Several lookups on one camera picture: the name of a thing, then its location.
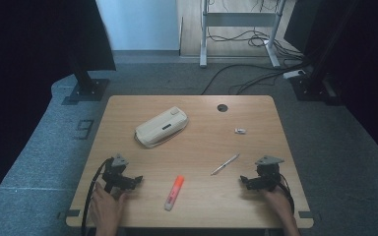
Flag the long black floor cable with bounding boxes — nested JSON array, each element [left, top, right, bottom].
[[200, 61, 309, 96]]

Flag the orange highlighter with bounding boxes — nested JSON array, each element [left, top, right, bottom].
[[163, 174, 186, 212]]

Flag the black stand with base plate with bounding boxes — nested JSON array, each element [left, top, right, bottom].
[[61, 48, 111, 106], [289, 0, 344, 106]]

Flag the person's left hand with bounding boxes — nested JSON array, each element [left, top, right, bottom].
[[90, 181, 128, 229]]

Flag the beige pencil case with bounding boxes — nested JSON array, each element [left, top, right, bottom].
[[134, 105, 190, 149]]

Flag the white power strip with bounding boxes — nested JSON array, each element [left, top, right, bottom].
[[282, 69, 307, 81]]

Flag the person's right hand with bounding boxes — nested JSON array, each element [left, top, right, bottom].
[[263, 188, 293, 220]]

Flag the white metal desk frame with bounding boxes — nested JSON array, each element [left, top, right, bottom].
[[199, 0, 288, 69]]

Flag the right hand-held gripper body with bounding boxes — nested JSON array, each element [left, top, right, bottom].
[[254, 154, 285, 193]]

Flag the tangled black cables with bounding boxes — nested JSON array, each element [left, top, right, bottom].
[[206, 29, 306, 62]]

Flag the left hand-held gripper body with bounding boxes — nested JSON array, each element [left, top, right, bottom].
[[101, 153, 136, 199]]

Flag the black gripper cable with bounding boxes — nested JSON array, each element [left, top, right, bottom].
[[80, 157, 114, 236], [276, 172, 296, 216]]

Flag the silver pen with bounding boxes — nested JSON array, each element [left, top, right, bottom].
[[210, 152, 241, 176]]

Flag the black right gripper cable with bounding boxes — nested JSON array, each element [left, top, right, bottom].
[[276, 172, 296, 216]]

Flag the dark curtain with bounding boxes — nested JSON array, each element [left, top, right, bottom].
[[283, 0, 378, 173], [0, 0, 117, 217]]

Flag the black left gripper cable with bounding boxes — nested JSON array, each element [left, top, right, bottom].
[[80, 157, 114, 236]]

